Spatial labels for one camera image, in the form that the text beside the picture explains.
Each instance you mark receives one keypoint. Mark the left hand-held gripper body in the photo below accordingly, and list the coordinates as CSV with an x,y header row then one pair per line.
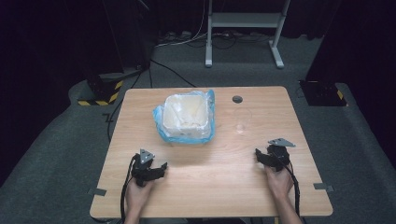
x,y
140,169

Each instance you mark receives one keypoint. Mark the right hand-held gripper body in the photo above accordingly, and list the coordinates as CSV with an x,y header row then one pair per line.
x,y
278,155

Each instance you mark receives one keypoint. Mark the person's left hand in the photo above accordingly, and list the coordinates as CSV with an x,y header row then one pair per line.
x,y
137,196

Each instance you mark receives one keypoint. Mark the person's right hand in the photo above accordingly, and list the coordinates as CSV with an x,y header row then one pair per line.
x,y
280,183

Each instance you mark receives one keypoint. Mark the clear glass cup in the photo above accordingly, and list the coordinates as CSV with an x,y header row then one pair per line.
x,y
242,119

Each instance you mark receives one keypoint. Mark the blue plastic bin bag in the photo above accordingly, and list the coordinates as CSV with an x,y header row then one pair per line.
x,y
159,119

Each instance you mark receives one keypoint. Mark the grey tape piece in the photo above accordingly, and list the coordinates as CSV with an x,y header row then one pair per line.
x,y
97,192
323,187

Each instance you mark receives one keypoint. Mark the white square bin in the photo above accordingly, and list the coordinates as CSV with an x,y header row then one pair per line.
x,y
186,115

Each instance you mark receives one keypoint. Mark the black yellow-striped stand base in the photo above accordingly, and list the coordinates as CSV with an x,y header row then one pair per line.
x,y
102,91
322,93

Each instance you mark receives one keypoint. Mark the grey power strip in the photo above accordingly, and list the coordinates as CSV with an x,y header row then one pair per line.
x,y
176,35

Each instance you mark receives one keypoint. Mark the white metal stand frame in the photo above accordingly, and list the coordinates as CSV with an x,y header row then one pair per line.
x,y
244,19

